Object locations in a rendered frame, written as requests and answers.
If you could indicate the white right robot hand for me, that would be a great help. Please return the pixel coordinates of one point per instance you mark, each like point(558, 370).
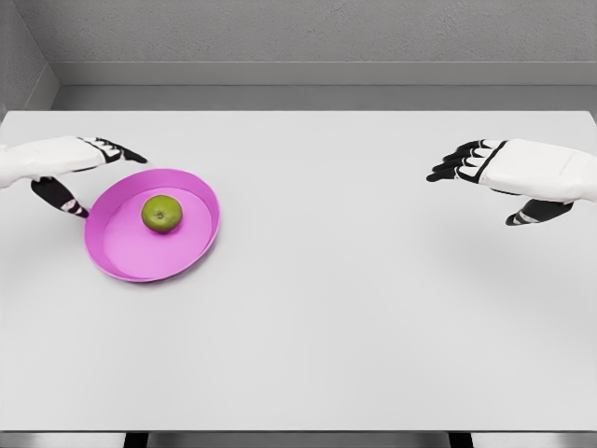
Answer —
point(531, 168)

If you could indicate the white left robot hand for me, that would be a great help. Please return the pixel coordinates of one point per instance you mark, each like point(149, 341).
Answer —
point(65, 154)

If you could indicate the green apple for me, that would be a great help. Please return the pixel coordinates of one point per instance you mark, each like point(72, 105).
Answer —
point(161, 214)

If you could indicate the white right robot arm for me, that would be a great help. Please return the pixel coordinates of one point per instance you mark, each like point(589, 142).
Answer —
point(591, 177)

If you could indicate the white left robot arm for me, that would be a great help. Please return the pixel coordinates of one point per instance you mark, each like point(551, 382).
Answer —
point(9, 165)

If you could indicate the pink round plate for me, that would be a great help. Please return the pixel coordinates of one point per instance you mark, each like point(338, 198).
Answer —
point(140, 252)

